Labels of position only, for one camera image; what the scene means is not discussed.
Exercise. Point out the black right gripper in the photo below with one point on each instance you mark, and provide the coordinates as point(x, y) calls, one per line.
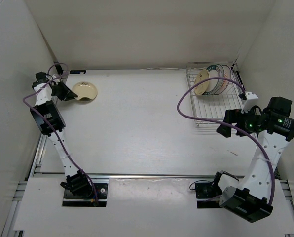
point(232, 116)

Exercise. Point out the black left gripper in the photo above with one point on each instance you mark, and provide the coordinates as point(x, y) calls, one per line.
point(68, 94)

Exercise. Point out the cream plate with black spot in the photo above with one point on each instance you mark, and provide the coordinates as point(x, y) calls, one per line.
point(85, 91)

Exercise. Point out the cream plate with calligraphy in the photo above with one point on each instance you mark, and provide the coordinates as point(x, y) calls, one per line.
point(202, 75)

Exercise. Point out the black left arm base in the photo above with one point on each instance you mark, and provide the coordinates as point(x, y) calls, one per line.
point(89, 198)

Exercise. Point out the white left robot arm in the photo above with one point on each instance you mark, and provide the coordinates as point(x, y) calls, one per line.
point(52, 125)

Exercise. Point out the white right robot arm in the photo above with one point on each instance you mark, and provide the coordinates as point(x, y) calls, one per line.
point(251, 198)

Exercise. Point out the white plate green rim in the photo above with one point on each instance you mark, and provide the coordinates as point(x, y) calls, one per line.
point(214, 84)

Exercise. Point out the white front cover board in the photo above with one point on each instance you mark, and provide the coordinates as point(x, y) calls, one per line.
point(141, 208)

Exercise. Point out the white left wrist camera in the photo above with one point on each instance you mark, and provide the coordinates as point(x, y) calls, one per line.
point(53, 76)

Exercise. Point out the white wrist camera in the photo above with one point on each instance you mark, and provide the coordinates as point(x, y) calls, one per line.
point(249, 100)
point(53, 76)

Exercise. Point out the wire dish rack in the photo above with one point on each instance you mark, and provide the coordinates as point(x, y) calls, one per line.
point(214, 106)

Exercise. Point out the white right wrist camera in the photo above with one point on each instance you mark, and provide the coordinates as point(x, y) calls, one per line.
point(249, 100)

